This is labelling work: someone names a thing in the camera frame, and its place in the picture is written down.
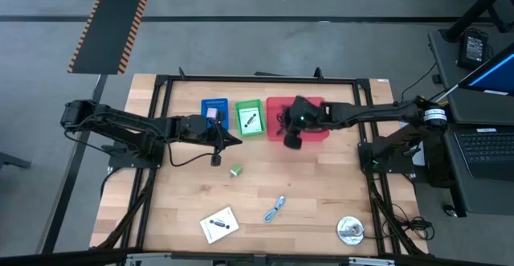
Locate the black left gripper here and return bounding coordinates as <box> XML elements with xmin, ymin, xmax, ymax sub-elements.
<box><xmin>172</xmin><ymin>111</ymin><xmax>243</xmax><ymax>167</ymax></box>

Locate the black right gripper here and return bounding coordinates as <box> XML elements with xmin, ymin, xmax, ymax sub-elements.
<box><xmin>282</xmin><ymin>96</ymin><xmax>324</xmax><ymax>151</ymax></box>

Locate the red translucent plastic bin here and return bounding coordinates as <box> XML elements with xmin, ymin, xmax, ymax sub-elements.
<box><xmin>265</xmin><ymin>96</ymin><xmax>331</xmax><ymax>142</ymax></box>

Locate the green plastic basket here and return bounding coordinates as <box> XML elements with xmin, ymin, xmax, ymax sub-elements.
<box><xmin>235</xmin><ymin>99</ymin><xmax>267</xmax><ymax>137</ymax></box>

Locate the blue plastic basket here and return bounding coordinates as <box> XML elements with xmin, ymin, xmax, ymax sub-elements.
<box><xmin>200</xmin><ymin>97</ymin><xmax>230</xmax><ymax>133</ymax></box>

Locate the silver round disc spool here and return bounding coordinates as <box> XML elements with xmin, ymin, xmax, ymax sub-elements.
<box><xmin>336</xmin><ymin>215</ymin><xmax>365</xmax><ymax>246</ymax></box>

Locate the black orange striped floor mat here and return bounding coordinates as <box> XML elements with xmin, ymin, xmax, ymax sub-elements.
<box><xmin>67</xmin><ymin>0</ymin><xmax>155</xmax><ymax>76</ymax></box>

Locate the dark grey computer desk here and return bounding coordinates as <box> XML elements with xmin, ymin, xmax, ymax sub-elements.
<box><xmin>427</xmin><ymin>28</ymin><xmax>514</xmax><ymax>219</ymax></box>

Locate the black power adapter brick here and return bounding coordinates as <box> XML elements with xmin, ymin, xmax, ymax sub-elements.
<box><xmin>457</xmin><ymin>31</ymin><xmax>490</xmax><ymax>71</ymax></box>

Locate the black laptop keyboard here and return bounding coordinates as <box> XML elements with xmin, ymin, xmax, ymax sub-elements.
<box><xmin>453</xmin><ymin>127</ymin><xmax>514</xmax><ymax>181</ymax></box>

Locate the computer monitor with blue screen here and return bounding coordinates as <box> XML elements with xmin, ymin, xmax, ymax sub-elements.
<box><xmin>457</xmin><ymin>43</ymin><xmax>514</xmax><ymax>97</ymax></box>

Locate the black diagonal stand leg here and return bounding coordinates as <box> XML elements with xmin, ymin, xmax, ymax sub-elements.
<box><xmin>441</xmin><ymin>0</ymin><xmax>514</xmax><ymax>43</ymax></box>

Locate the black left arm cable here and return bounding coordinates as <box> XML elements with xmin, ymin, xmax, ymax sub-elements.
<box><xmin>167</xmin><ymin>129</ymin><xmax>221</xmax><ymax>168</ymax></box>

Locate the black aluminium table frame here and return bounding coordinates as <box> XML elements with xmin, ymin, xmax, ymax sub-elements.
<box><xmin>96</xmin><ymin>67</ymin><xmax>429</xmax><ymax>259</ymax></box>

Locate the light blue coiled cable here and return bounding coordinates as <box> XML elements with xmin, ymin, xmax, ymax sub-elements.
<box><xmin>263</xmin><ymin>195</ymin><xmax>288</xmax><ymax>224</ymax></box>

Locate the black tangled cable bundle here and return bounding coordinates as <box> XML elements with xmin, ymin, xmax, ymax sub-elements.
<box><xmin>381</xmin><ymin>203</ymin><xmax>435</xmax><ymax>243</ymax></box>

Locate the black camera rig beam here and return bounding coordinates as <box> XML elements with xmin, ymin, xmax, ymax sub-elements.
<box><xmin>0</xmin><ymin>246</ymin><xmax>514</xmax><ymax>266</ymax></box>

